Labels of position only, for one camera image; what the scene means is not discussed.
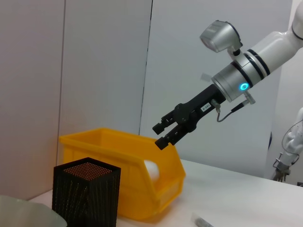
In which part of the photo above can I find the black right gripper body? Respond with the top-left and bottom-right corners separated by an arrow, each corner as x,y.
174,84 -> 227,133

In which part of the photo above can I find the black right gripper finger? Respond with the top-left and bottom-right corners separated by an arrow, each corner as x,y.
155,122 -> 188,151
152,111 -> 177,136

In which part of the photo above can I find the white paper ball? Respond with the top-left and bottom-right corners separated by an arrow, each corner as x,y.
143,159 -> 161,184

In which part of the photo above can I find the grey pen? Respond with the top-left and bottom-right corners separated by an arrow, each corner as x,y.
191,211 -> 214,227

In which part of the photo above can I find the black mesh pen holder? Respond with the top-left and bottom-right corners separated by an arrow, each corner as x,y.
52,157 -> 122,227

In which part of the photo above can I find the translucent wavy fruit plate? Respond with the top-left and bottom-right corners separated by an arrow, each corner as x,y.
0,195 -> 68,227

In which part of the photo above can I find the yellow plastic bin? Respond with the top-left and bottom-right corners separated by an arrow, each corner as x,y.
58,127 -> 187,220

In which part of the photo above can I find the white background humanoid robot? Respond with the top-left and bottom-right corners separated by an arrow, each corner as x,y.
272,111 -> 303,183

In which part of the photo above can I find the right gripper grey cable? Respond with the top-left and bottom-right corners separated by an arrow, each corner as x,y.
212,91 -> 257,123

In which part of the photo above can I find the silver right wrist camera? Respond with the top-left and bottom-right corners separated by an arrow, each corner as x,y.
199,20 -> 243,57

